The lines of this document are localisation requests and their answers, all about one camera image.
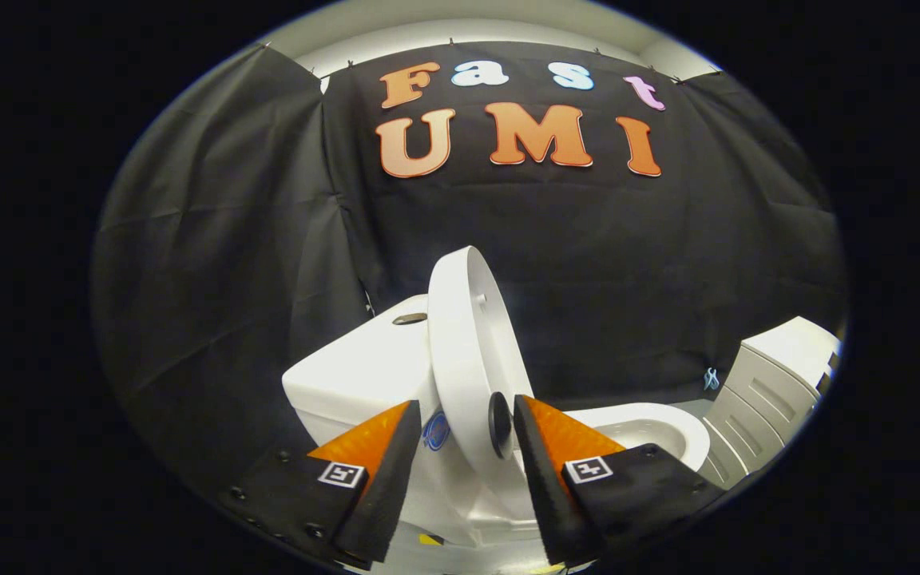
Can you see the white toilet lid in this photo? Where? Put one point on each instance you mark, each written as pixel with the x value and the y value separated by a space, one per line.
pixel 460 351

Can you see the chrome flush button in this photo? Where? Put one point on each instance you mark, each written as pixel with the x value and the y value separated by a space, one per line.
pixel 410 319

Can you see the white panelled cabinet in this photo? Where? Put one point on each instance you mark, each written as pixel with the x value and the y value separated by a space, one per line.
pixel 771 383

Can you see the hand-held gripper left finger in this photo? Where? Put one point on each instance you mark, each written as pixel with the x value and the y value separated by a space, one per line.
pixel 384 495

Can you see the black backdrop cloth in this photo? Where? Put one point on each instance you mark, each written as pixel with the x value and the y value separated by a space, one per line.
pixel 612 263

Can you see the white ceramic toilet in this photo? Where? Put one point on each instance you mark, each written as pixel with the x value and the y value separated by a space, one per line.
pixel 356 375

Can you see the small blue clip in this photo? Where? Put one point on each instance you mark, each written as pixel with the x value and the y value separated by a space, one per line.
pixel 711 378

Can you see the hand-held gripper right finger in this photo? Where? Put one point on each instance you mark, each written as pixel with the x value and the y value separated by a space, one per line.
pixel 548 495

